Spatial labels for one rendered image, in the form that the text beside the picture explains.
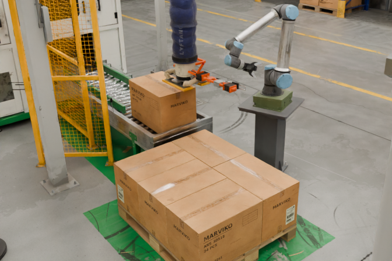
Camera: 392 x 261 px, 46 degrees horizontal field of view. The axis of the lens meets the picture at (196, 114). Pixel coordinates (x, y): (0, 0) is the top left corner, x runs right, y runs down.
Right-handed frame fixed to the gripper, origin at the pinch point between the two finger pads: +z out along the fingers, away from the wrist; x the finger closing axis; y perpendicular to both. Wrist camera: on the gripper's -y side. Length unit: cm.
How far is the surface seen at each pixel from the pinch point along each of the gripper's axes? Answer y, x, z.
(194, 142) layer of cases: 24, 78, -31
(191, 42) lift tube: 13, -5, -69
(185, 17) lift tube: 8, -22, -83
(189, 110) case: 49, 53, -31
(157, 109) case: 49, 59, -64
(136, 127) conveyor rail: 70, 82, -70
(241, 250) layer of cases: -75, 139, -27
